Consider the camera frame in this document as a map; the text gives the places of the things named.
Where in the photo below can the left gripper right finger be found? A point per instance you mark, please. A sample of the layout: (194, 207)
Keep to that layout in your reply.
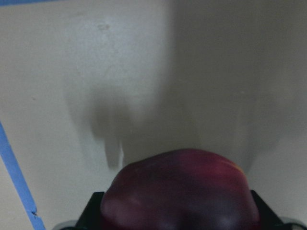
(268, 219)

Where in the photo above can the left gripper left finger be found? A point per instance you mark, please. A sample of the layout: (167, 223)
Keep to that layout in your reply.
(90, 219)

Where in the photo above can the dark red apple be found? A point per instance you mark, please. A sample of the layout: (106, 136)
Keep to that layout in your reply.
(187, 189)

